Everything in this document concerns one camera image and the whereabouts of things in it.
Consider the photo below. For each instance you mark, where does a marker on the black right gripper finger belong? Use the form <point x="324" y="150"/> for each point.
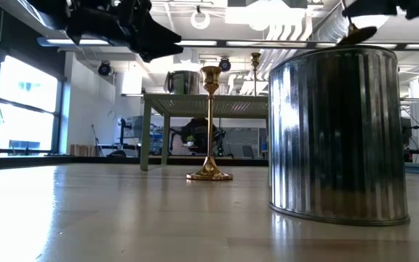
<point x="373" y="7"/>

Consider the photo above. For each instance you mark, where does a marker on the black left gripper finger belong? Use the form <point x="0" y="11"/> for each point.
<point x="151" y="51"/>
<point x="158" y="29"/>

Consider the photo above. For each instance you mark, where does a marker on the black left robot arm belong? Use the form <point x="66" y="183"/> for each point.
<point x="47" y="11"/>

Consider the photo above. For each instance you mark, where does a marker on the long overhead light bar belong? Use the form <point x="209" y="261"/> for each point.
<point x="202" y="43"/>

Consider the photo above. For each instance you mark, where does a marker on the black round ceiling spotlight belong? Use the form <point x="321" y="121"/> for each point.
<point x="224" y="64"/>
<point x="104" y="68"/>

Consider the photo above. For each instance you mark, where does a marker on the green perforated metal shelf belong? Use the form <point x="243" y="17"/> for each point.
<point x="195" y="105"/>

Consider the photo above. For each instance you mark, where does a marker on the person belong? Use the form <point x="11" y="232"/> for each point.
<point x="198" y="134"/>

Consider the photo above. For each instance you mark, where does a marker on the small potted plant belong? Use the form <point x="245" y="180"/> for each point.
<point x="190" y="140"/>

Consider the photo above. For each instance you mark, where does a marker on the white ceiling light panel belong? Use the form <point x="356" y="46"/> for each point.
<point x="264" y="14"/>

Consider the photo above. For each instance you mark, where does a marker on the silver ventilation duct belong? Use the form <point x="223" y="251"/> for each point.
<point x="326" y="29"/>

